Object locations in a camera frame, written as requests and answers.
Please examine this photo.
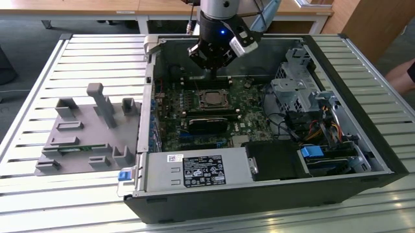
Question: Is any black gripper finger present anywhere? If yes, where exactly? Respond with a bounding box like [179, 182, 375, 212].
[213, 50, 235, 80]
[187, 43, 215, 80]

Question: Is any metal socket cover frame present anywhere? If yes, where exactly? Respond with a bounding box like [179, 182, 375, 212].
[197, 89, 231, 109]

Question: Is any silver square CPU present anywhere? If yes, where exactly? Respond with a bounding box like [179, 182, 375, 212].
[205, 92, 225, 104]

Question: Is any black RAM slot bank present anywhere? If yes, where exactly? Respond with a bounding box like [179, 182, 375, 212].
[181, 74, 232, 91]
[184, 108, 240, 120]

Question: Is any black CPU socket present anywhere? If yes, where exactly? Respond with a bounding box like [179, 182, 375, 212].
[196, 89, 232, 110]

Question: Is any silver metal drive cage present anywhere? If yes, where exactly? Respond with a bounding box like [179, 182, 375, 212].
[271, 47, 341, 115]

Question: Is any green motherboard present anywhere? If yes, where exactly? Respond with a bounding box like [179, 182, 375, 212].
[151, 77, 276, 152]

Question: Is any black graphics card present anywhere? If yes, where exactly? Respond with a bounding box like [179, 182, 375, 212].
[185, 116, 229, 135]

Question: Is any silver chipset heat sink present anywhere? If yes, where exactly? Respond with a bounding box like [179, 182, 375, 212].
[231, 135, 252, 148]

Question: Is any black plastic shroud box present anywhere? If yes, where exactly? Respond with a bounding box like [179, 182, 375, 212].
[244, 139, 312, 183]

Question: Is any wooden desk with white legs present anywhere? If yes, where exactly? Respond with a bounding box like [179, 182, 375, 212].
[0, 0, 335, 34]

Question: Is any brown wooden cabinet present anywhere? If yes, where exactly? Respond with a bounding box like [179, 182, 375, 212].
[320, 0, 415, 64]

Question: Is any grey plastic parts rack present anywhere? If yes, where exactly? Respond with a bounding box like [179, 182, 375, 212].
[33, 82, 143, 177]

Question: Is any hard disk in blue carrier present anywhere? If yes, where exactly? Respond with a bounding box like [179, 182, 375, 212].
[300, 144, 356, 178]

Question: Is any silver power supply with label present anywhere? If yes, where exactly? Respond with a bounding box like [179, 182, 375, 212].
[141, 148, 253, 195]

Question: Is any green RAM stick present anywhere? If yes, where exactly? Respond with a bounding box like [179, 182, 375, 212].
[57, 145, 108, 153]

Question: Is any blue case latch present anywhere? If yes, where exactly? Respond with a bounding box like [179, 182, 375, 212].
[117, 169, 135, 183]

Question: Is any black open PC case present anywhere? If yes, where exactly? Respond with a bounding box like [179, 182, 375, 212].
[123, 33, 409, 225]

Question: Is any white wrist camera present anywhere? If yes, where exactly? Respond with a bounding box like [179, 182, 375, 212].
[228, 24, 260, 58]

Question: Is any cable with metal plug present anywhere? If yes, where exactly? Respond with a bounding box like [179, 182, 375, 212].
[185, 4, 195, 34]

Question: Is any grey plastic case handle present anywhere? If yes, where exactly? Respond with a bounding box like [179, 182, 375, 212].
[143, 35, 163, 55]

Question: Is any black wire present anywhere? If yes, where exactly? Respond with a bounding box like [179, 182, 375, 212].
[265, 113, 299, 141]

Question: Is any orange yellow wire bundle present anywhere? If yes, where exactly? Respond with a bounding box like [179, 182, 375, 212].
[304, 118, 344, 144]

